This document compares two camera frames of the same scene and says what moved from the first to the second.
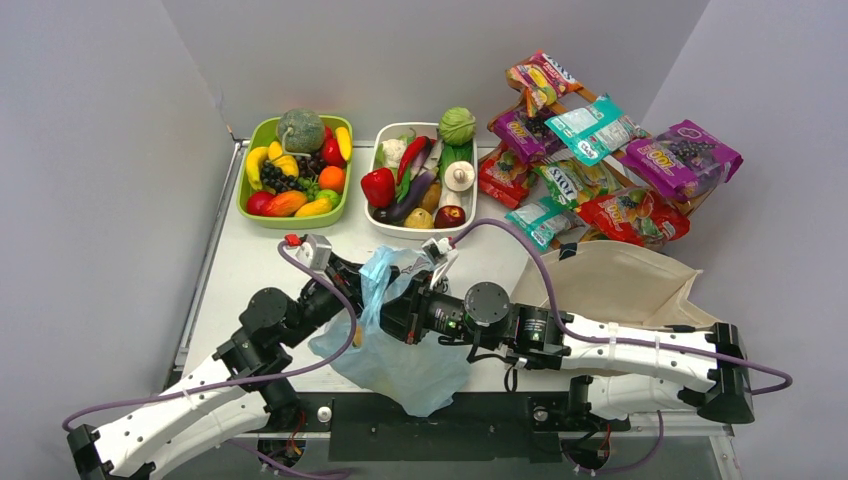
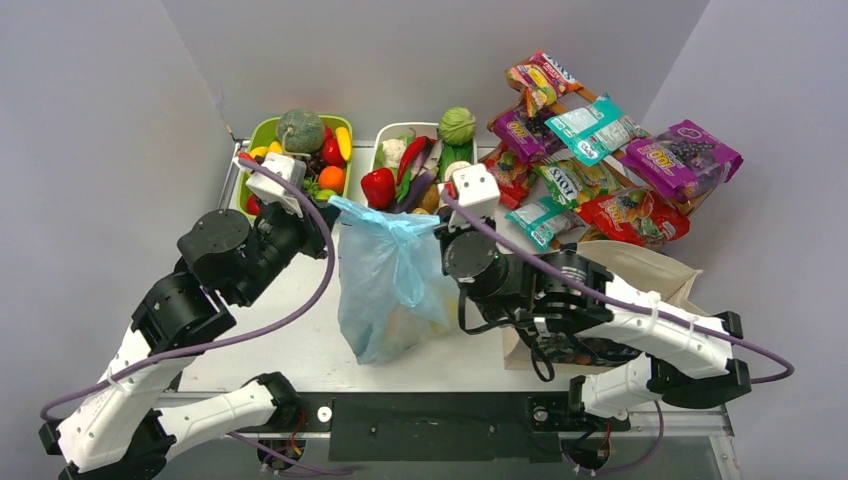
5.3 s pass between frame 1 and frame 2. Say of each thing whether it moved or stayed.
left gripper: moved
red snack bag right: stayed
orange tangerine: stayed
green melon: stayed
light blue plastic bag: moved
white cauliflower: stayed
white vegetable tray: moved
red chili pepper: stayed
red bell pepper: stayed
